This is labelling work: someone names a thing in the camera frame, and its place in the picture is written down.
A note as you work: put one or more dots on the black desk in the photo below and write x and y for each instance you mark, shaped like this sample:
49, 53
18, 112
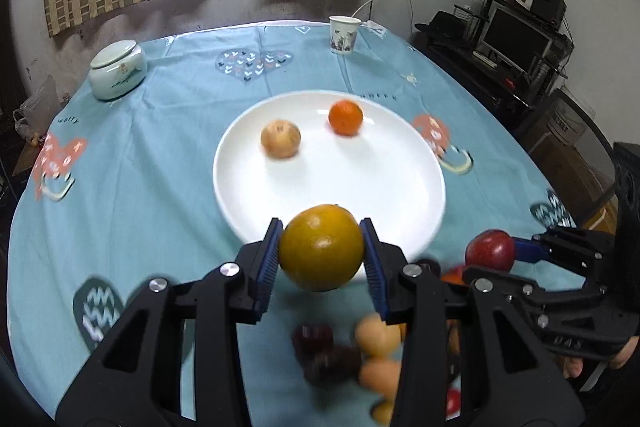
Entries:
480, 77

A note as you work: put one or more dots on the dark purple plum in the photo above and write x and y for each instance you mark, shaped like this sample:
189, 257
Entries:
430, 267
312, 339
330, 367

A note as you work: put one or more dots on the white ceramic lidded jar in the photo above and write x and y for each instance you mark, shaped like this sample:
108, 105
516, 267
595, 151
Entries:
117, 72

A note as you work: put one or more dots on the small orange mandarin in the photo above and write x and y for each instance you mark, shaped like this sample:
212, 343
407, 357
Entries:
345, 117

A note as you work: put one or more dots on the yellow green round fruit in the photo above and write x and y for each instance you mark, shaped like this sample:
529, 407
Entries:
382, 412

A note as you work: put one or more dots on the person's right hand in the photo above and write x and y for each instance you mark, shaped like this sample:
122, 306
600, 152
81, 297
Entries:
572, 368

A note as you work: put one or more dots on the blue printed tablecloth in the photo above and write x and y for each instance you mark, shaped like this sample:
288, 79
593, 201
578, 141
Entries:
150, 187

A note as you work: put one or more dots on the white paper cup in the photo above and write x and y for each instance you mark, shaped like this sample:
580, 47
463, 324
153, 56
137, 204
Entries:
344, 37

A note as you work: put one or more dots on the plastic bag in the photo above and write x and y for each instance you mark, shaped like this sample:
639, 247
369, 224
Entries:
37, 112

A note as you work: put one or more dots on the black speaker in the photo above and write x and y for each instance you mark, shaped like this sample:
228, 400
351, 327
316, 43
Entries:
547, 2

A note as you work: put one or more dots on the tan round fruit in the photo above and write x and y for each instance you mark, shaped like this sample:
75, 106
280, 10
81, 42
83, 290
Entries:
280, 139

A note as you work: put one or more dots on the black hat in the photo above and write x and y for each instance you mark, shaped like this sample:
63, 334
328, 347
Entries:
442, 27

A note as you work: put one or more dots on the black monitor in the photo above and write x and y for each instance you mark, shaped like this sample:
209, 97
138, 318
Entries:
515, 39

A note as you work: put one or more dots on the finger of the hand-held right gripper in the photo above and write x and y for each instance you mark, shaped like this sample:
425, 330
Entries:
550, 302
525, 249

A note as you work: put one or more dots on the orange yellow round fruit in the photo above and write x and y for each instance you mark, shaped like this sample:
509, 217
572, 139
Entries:
375, 337

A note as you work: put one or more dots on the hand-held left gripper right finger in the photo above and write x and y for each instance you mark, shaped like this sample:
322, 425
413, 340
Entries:
375, 272

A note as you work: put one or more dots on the red tomato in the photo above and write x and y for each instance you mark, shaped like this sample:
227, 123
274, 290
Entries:
452, 403

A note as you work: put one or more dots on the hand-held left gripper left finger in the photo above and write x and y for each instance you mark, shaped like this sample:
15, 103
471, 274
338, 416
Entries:
267, 267

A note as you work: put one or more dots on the pale yellow round fruit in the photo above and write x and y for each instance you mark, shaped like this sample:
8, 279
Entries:
377, 379

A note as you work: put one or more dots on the white plate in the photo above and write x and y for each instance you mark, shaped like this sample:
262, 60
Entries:
350, 177

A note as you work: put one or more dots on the yellow green orange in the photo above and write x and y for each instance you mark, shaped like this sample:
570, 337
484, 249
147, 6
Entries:
320, 247

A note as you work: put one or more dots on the red apple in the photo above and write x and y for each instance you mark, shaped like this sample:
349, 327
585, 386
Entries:
487, 249

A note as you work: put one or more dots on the large orange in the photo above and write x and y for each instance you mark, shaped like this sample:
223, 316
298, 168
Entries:
452, 278

